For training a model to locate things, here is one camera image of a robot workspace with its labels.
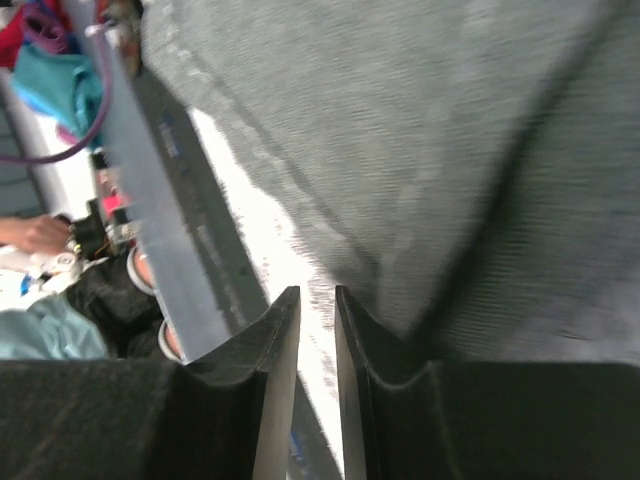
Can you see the operator bare hand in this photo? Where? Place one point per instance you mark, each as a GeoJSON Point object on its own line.
{"type": "Point", "coordinates": [41, 234]}

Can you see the aluminium frame rail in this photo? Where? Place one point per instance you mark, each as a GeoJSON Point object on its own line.
{"type": "Point", "coordinates": [150, 185]}

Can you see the grey cloth napkin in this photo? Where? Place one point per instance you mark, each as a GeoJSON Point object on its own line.
{"type": "Point", "coordinates": [469, 169]}

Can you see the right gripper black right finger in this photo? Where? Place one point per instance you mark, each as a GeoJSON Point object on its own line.
{"type": "Point", "coordinates": [404, 417]}

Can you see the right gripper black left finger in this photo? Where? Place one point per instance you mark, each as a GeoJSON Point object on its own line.
{"type": "Point", "coordinates": [225, 416]}

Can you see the operator dark trousers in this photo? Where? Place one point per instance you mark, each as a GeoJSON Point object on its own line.
{"type": "Point", "coordinates": [112, 296]}

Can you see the floral tablecloth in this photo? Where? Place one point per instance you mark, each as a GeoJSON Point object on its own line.
{"type": "Point", "coordinates": [280, 259]}

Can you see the teal and red cloth pile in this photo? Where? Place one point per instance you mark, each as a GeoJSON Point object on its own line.
{"type": "Point", "coordinates": [50, 73]}

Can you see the operator light blue sleeve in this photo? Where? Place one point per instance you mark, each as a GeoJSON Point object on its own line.
{"type": "Point", "coordinates": [50, 329]}

